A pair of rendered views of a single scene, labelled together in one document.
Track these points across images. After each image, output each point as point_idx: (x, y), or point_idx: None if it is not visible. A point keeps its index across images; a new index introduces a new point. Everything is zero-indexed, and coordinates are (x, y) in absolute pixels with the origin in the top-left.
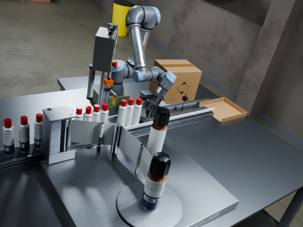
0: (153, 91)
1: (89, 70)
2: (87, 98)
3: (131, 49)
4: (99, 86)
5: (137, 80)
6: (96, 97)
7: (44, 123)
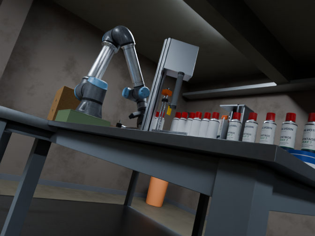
0: (143, 107)
1: (182, 77)
2: (176, 107)
3: (135, 67)
4: (153, 99)
5: (148, 95)
6: (94, 124)
7: (245, 118)
